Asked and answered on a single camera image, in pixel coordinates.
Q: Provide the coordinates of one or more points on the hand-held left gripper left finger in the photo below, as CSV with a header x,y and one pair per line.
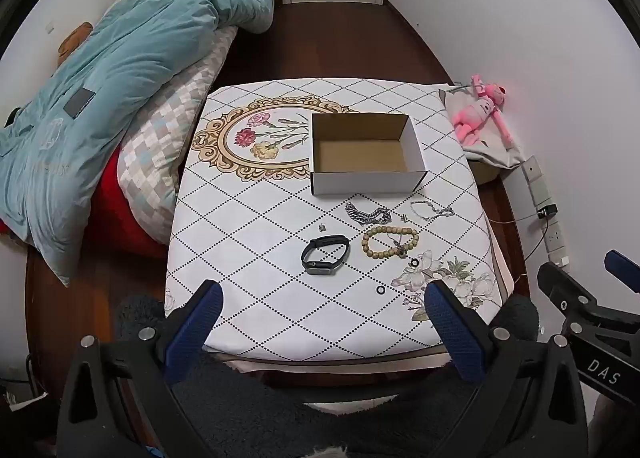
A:
x,y
197,328

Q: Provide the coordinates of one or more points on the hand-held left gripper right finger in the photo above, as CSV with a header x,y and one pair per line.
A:
x,y
450,333

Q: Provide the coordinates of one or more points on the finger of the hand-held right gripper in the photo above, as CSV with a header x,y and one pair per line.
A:
x,y
575,295
622,268

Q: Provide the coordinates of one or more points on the black smart band watch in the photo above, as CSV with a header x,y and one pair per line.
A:
x,y
312,265

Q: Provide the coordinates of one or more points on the white cardboard box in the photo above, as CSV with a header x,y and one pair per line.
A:
x,y
365,183

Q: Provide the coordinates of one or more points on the white plug adapter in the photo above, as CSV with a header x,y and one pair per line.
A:
x,y
562,260

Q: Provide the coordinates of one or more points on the printed diamond pattern tablecloth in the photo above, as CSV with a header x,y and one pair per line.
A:
x,y
250,263

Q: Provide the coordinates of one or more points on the black charger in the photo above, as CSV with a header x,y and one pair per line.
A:
x,y
547,212

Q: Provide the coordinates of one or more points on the white power strip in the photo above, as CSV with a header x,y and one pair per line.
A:
x,y
537,178

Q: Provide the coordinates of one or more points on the red blanket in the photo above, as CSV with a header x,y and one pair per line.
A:
x,y
107,208

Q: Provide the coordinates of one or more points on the beige tote bag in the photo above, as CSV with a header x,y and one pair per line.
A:
x,y
492,153

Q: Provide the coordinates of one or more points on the pink plush toy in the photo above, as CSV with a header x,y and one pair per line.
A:
x,y
475,113

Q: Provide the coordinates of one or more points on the light blue quilt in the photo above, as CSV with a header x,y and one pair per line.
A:
x,y
125,63

